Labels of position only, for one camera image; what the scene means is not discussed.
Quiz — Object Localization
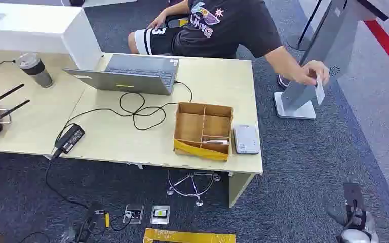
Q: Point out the person's left hand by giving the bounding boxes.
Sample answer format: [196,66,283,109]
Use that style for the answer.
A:
[292,60,331,87]

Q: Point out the grey display stand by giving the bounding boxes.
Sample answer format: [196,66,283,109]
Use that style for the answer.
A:
[274,0,389,120]

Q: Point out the black laptop cable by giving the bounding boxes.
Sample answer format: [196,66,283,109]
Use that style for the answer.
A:
[55,80,194,143]

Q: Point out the coffee cup with lid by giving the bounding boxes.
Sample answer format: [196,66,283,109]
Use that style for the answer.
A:
[16,52,54,89]

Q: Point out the person's right hand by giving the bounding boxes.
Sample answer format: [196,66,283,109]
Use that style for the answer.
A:
[147,11,169,30]

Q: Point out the person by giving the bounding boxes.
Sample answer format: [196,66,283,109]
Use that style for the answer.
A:
[128,0,331,86]

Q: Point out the floor socket with plug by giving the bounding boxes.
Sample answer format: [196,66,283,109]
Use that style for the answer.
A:
[123,204,145,225]

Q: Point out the grey laptop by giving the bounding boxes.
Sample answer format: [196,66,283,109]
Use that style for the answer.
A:
[62,53,180,96]

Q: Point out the white cabinet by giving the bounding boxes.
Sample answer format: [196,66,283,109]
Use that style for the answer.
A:
[0,1,103,71]

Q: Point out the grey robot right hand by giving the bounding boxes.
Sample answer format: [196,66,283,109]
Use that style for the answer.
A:
[326,182,369,233]

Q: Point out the yellow floor tape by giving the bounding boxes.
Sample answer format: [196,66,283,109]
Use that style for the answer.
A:
[142,227,237,243]

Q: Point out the card in wooden box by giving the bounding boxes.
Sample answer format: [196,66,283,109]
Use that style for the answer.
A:
[201,139,231,146]

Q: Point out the black stanchion pole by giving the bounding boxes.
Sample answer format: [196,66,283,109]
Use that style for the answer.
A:
[286,0,323,52]

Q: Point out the black mains cable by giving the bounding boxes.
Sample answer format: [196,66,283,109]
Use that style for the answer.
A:
[44,150,91,209]

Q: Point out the white card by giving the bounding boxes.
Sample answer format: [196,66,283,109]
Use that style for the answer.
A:
[315,75,326,106]

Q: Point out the chrome stool base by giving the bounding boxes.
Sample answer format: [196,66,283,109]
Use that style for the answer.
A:
[166,170,222,207]

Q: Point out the wooden divided card box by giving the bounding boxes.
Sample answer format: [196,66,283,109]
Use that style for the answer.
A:
[173,102,234,163]

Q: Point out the white card reader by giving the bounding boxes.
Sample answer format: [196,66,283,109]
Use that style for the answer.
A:
[232,124,261,155]

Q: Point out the black power strip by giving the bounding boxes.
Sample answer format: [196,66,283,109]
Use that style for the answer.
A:
[74,201,111,243]

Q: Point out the desk leg panel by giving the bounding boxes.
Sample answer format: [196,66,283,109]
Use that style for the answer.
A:
[228,171,258,209]

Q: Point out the floor socket with yellow label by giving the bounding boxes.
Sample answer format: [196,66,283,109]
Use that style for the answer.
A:
[149,205,171,226]

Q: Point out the black power adapter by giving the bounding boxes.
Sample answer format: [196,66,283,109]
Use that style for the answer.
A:
[54,123,86,155]

